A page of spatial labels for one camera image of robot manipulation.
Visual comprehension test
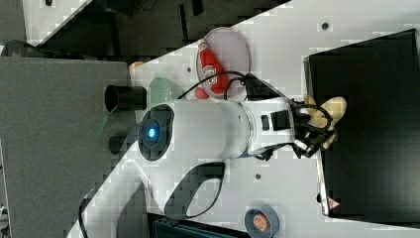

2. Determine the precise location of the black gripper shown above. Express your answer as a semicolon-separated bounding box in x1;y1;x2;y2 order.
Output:
291;98;334;159

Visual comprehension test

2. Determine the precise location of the yellow plush peeled banana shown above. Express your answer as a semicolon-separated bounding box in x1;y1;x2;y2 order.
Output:
302;94;349;151

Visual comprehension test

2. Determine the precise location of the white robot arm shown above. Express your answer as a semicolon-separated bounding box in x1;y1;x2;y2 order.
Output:
66;97;333;238

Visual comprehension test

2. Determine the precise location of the red plush ketchup bottle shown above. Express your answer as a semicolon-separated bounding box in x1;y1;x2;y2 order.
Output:
198;40;229;94

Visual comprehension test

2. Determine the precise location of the orange slice toy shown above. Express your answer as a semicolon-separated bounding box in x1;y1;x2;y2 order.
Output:
253;213;270;232

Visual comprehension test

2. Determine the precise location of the red toy tomato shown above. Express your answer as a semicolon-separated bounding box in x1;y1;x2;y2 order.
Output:
194;87;209;99

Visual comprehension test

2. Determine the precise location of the mint green colander bowl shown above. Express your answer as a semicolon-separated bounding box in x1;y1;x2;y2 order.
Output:
149;77;183;107

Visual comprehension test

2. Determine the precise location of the black cylinder upper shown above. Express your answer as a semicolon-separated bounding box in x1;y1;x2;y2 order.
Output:
104;85;147;112

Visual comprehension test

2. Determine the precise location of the black cylinder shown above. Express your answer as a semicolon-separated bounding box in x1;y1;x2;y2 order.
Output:
108;136;127;155
104;85;147;112

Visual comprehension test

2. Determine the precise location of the black cylinder lower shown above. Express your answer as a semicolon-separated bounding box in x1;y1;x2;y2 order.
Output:
108;136;127;155

